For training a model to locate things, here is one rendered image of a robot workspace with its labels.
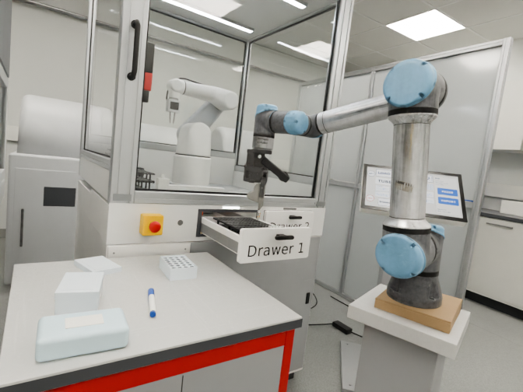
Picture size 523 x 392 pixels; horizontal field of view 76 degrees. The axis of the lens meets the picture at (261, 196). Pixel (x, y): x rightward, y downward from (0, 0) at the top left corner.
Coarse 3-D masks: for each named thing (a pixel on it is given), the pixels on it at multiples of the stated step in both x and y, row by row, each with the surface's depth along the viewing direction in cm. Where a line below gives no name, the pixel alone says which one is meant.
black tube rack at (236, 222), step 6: (222, 222) 126; (228, 222) 125; (234, 222) 127; (240, 222) 128; (246, 222) 129; (252, 222) 131; (258, 222) 132; (264, 222) 133; (228, 228) 124; (234, 228) 118; (240, 228) 118
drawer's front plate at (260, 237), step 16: (240, 240) 104; (256, 240) 106; (272, 240) 110; (288, 240) 114; (304, 240) 118; (240, 256) 104; (256, 256) 107; (272, 256) 111; (288, 256) 115; (304, 256) 119
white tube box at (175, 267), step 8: (160, 256) 109; (168, 256) 110; (176, 256) 111; (184, 256) 112; (160, 264) 108; (168, 264) 102; (176, 264) 103; (184, 264) 105; (192, 264) 105; (168, 272) 100; (176, 272) 99; (184, 272) 101; (192, 272) 102
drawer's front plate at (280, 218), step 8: (264, 216) 148; (272, 216) 149; (280, 216) 152; (288, 216) 154; (304, 216) 160; (312, 216) 163; (272, 224) 150; (280, 224) 152; (288, 224) 155; (304, 224) 161; (312, 224) 164
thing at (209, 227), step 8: (208, 216) 136; (216, 216) 138; (224, 216) 140; (232, 216) 142; (208, 224) 127; (216, 224) 123; (200, 232) 133; (208, 232) 126; (216, 232) 121; (224, 232) 116; (232, 232) 113; (216, 240) 120; (224, 240) 116; (232, 240) 111; (232, 248) 111
